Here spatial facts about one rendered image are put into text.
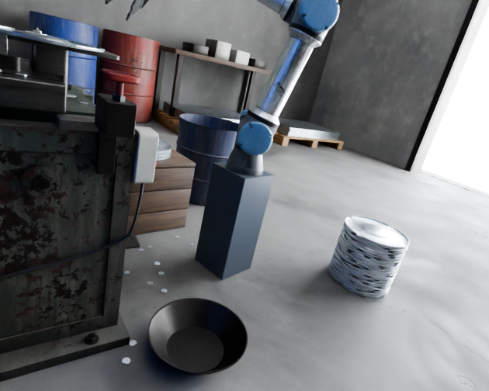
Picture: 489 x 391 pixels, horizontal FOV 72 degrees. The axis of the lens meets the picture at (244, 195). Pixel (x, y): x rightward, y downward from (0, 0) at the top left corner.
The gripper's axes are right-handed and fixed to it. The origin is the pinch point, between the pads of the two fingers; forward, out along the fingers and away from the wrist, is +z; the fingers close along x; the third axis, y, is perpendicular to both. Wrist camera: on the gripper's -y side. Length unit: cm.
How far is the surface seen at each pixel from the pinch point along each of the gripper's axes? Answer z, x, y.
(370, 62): -221, -379, 222
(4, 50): 25.9, 18.4, -10.2
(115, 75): 18.1, 4.7, -39.3
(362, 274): 31, -122, -48
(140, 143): 28.1, -10.5, -31.4
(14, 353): 91, -11, -30
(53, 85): 26.4, 9.8, -25.5
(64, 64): 21.3, 6.5, -8.1
